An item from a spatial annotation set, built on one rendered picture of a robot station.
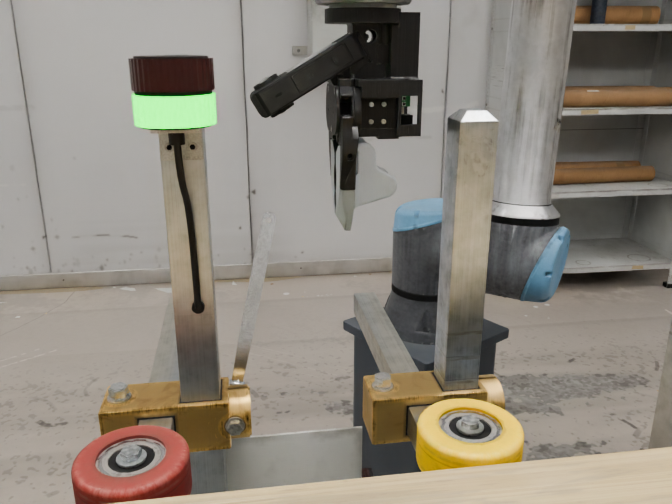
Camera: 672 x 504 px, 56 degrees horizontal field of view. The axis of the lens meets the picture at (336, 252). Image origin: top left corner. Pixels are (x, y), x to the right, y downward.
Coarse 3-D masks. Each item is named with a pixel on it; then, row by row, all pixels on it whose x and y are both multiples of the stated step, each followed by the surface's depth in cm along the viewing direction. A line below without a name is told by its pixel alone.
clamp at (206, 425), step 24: (144, 384) 62; (168, 384) 62; (120, 408) 58; (144, 408) 58; (168, 408) 58; (192, 408) 58; (216, 408) 58; (240, 408) 59; (192, 432) 59; (216, 432) 59; (240, 432) 59
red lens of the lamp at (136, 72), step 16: (144, 64) 44; (160, 64) 44; (176, 64) 44; (192, 64) 44; (208, 64) 46; (144, 80) 44; (160, 80) 44; (176, 80) 44; (192, 80) 45; (208, 80) 46
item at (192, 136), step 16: (160, 96) 45; (176, 96) 45; (144, 128) 46; (192, 128) 46; (160, 144) 51; (176, 144) 47; (192, 144) 51; (176, 160) 48; (192, 224) 52; (192, 240) 53; (192, 256) 54; (192, 272) 54; (192, 304) 56
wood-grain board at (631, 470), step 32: (352, 480) 44; (384, 480) 44; (416, 480) 44; (448, 480) 44; (480, 480) 44; (512, 480) 44; (544, 480) 44; (576, 480) 44; (608, 480) 44; (640, 480) 44
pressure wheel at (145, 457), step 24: (120, 432) 48; (144, 432) 48; (168, 432) 48; (96, 456) 45; (120, 456) 45; (144, 456) 45; (168, 456) 45; (72, 480) 43; (96, 480) 42; (120, 480) 42; (144, 480) 42; (168, 480) 43
